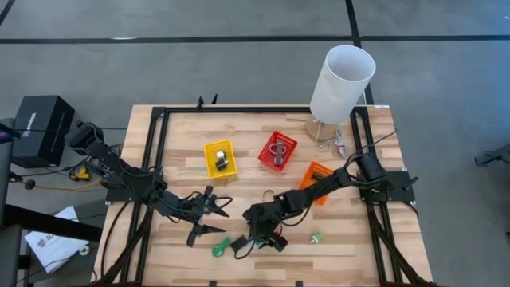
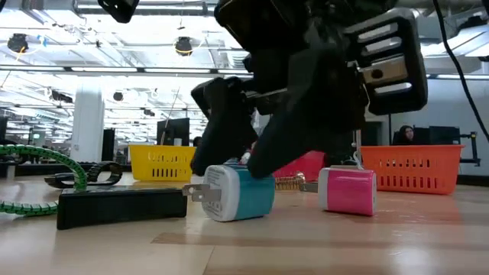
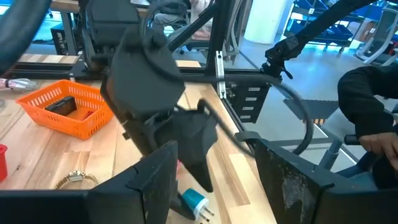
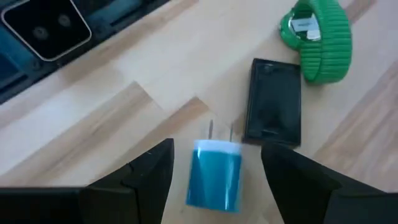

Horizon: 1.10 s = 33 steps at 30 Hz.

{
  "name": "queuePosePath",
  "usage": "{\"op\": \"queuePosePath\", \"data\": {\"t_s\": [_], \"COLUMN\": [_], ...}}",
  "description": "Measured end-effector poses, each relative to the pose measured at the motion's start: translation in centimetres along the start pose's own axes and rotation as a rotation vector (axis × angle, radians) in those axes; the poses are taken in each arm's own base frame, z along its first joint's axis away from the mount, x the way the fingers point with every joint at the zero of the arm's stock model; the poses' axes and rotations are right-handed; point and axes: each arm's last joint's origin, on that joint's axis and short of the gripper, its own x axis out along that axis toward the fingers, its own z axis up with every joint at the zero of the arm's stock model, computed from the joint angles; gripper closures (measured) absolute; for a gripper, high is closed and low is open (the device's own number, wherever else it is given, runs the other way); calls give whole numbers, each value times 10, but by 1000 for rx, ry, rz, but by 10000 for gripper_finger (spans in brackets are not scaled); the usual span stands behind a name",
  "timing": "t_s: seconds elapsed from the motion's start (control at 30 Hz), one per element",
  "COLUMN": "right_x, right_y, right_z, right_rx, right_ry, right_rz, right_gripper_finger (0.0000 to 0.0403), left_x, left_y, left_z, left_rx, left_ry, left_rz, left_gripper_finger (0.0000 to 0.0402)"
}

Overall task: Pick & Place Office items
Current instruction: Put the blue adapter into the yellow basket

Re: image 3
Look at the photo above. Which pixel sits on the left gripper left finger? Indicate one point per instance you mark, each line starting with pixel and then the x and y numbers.
pixel 155 174

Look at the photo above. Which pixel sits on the black labelled drawer unit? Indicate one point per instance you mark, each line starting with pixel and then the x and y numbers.
pixel 252 102

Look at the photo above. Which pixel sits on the silver aluminium bracket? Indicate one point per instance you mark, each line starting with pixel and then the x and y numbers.
pixel 220 74

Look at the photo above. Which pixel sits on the grey office chair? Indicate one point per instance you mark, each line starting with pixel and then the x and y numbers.
pixel 382 34

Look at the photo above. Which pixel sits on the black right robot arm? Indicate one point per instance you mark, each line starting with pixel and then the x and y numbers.
pixel 140 71

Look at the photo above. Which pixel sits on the gold link watch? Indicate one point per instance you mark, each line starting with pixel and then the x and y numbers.
pixel 76 176

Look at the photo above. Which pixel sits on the red plastic basket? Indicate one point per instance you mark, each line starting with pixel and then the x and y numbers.
pixel 2 161

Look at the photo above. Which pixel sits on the white column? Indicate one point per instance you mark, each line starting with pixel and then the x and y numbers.
pixel 264 21

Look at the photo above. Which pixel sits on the black table clamp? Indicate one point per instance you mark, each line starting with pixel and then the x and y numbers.
pixel 247 136

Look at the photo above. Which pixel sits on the black digital clock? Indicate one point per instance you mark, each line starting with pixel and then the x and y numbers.
pixel 62 105

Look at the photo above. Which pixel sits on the blue and white charger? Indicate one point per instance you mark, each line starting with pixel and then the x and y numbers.
pixel 194 202

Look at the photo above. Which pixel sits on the blue storage shelving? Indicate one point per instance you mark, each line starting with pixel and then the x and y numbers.
pixel 329 31

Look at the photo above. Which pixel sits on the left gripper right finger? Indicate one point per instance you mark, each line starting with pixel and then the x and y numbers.
pixel 289 186

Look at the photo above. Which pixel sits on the person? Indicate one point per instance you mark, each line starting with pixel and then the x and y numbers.
pixel 199 18
pixel 360 102

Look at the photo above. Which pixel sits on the blue office chair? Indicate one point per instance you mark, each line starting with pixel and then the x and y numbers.
pixel 339 130

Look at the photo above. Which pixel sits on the red digital clock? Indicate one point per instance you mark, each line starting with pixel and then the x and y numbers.
pixel 87 115

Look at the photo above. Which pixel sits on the person's hand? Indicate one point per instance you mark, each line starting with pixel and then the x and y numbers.
pixel 379 146

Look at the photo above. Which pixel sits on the black hazard-striped floor mat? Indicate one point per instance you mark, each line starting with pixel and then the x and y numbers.
pixel 311 109

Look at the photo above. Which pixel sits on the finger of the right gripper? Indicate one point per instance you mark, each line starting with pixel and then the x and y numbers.
pixel 182 207
pixel 199 168

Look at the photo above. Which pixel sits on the orange plastic basket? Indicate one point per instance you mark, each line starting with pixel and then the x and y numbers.
pixel 90 124

